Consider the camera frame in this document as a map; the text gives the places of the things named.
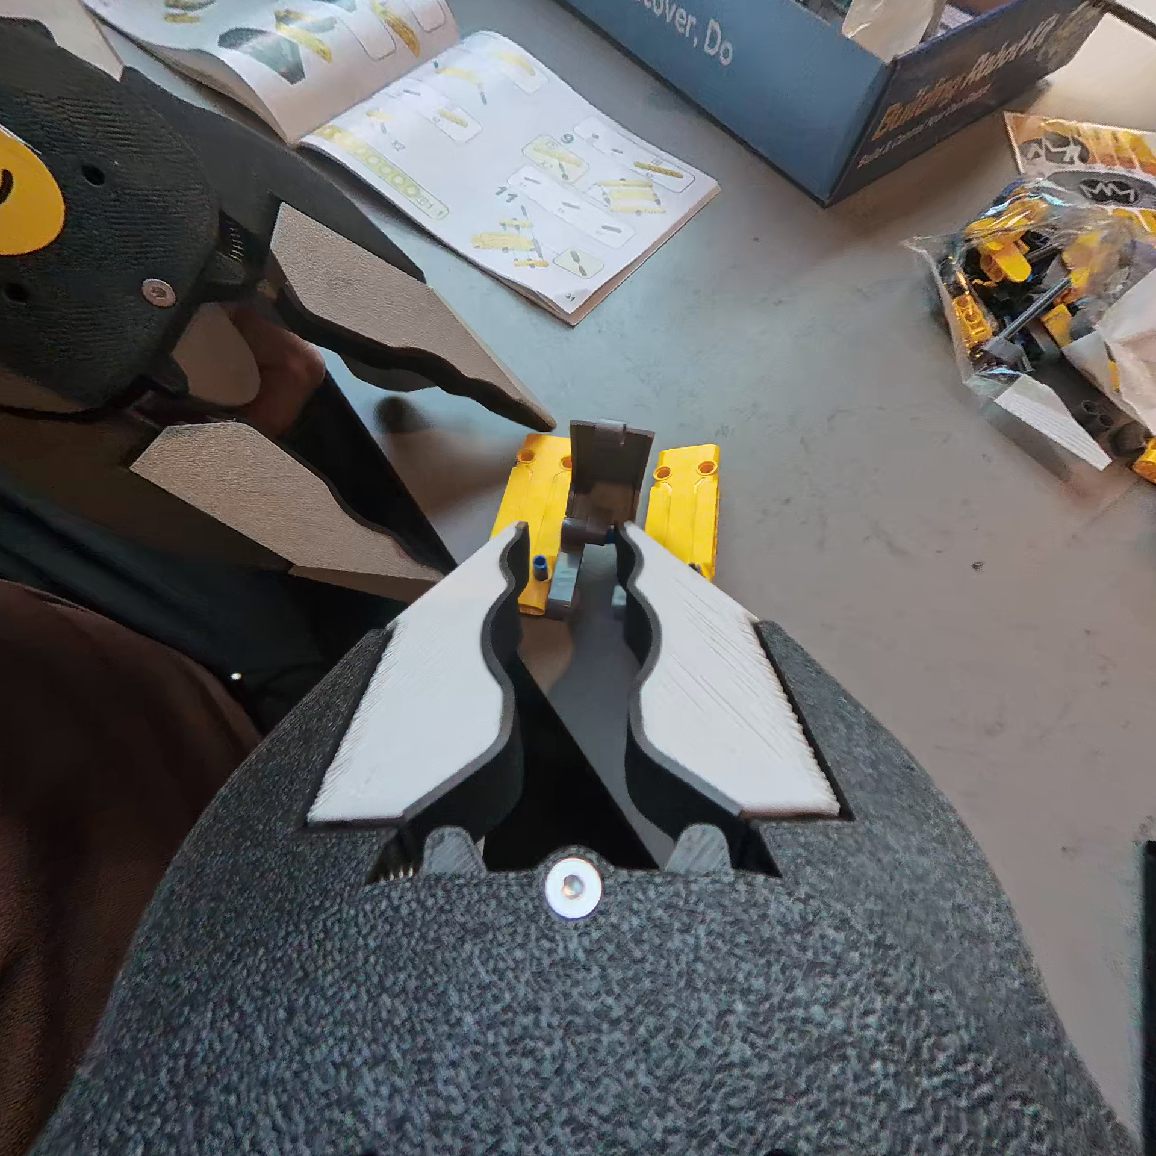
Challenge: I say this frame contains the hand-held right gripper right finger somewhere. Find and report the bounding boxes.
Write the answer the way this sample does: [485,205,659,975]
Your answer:
[614,521,844,872]

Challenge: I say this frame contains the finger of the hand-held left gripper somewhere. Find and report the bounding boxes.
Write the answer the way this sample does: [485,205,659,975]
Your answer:
[131,419,454,601]
[270,202,559,433]

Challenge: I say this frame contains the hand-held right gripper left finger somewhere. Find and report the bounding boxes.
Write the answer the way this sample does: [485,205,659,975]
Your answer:
[307,521,533,836]

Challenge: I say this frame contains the yellow panel with grey beam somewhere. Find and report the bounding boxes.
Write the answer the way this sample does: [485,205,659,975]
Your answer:
[614,443,724,624]

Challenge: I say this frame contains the yellow panel with curved grey panel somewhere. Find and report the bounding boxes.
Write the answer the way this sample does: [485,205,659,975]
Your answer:
[490,418,658,626]

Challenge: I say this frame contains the grey desk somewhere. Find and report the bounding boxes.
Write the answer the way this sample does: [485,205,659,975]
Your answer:
[86,0,1156,1139]

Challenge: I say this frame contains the person's left hand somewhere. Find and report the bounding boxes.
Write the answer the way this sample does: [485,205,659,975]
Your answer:
[230,307,328,436]

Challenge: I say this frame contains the person's black trousers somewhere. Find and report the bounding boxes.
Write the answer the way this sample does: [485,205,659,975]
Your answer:
[0,370,661,872]

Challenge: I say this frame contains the open instruction booklet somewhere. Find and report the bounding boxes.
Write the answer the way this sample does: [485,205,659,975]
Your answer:
[81,0,723,327]

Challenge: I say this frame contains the blue cardboard kit box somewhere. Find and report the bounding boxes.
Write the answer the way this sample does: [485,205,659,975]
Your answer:
[555,0,1108,207]

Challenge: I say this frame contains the black box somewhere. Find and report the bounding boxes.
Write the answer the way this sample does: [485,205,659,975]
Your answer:
[1141,839,1156,1084]

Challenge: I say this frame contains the small clear bag yellow parts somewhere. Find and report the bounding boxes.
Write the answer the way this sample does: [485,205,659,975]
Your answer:
[903,176,1156,484]

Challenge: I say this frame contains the crumpled clear plastic bag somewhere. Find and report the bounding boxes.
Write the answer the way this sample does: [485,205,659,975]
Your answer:
[844,0,944,59]

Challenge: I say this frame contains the sticker sheet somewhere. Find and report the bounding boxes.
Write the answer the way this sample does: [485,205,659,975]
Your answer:
[1005,110,1156,213]

